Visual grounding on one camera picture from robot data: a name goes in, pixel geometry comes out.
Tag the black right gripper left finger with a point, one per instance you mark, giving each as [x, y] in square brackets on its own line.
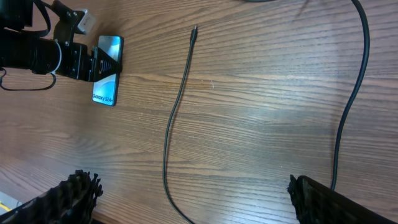
[71, 202]

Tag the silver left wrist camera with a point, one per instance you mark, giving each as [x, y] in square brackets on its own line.
[86, 21]

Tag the Galaxy S24 smartphone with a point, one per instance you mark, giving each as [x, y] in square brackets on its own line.
[108, 68]

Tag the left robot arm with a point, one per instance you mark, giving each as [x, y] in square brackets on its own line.
[39, 37]

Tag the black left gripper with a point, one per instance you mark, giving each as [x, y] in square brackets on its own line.
[75, 61]

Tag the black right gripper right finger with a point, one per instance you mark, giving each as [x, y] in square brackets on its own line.
[315, 203]

